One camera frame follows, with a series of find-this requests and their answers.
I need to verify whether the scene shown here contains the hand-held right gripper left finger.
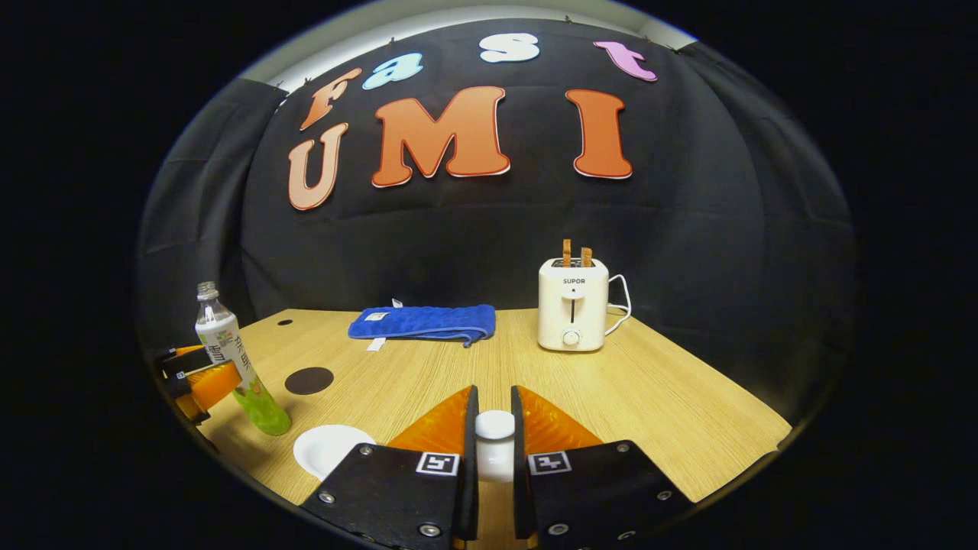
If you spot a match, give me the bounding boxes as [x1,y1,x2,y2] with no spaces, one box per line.
[300,384,481,550]

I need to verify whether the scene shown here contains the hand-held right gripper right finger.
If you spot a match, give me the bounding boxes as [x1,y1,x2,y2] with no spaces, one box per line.
[510,384,696,550]

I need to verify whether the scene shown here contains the clear water bottle green label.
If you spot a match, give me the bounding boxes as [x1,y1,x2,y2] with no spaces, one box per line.
[195,281,292,437]

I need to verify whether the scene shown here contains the dark round coaster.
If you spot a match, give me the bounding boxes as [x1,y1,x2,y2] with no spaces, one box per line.
[284,367,335,396]

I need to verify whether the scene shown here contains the white teacup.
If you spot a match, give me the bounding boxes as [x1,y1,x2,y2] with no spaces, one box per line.
[293,425,377,482]

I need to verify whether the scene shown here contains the blue towel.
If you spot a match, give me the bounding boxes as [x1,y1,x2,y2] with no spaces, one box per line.
[348,299,497,352]

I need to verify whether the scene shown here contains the white toaster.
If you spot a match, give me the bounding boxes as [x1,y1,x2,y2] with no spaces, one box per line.
[537,257,610,352]

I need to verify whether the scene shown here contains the black backdrop cloth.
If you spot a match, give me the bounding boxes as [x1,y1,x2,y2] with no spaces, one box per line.
[138,17,857,425]

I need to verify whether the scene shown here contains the white toaster cable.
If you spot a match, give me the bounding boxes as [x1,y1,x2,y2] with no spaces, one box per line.
[606,274,633,337]

